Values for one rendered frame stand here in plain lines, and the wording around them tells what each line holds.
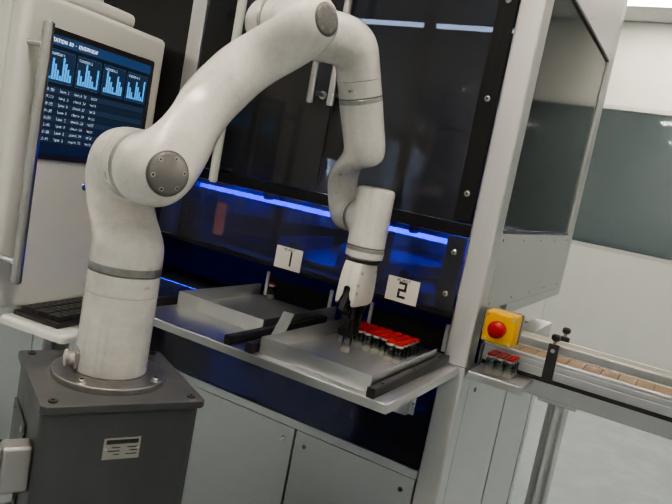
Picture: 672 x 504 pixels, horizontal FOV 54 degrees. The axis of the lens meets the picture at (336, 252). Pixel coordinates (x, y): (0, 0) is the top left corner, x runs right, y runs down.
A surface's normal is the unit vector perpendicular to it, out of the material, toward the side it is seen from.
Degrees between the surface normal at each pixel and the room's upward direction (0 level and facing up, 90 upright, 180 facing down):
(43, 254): 90
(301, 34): 115
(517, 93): 90
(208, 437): 90
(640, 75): 90
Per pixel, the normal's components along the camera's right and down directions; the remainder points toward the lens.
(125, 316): 0.44, 0.19
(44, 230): 0.91, 0.22
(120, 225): 0.16, -0.80
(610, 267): -0.49, 0.02
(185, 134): 0.79, -0.23
